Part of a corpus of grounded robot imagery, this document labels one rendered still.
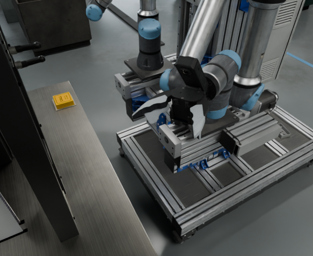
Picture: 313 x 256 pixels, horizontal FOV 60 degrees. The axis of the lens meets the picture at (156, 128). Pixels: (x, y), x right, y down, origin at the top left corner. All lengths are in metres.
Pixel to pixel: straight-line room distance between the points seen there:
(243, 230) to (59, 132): 1.27
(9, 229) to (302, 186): 1.86
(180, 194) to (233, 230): 0.41
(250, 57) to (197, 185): 0.96
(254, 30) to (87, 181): 0.70
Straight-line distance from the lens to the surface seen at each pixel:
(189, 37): 0.87
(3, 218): 0.80
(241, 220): 1.90
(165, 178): 1.74
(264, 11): 0.93
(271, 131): 1.38
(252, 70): 1.02
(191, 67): 0.56
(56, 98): 1.21
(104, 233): 0.79
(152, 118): 0.63
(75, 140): 1.03
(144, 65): 1.51
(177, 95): 0.61
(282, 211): 2.03
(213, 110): 0.81
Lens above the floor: 1.60
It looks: 43 degrees down
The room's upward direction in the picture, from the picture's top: straight up
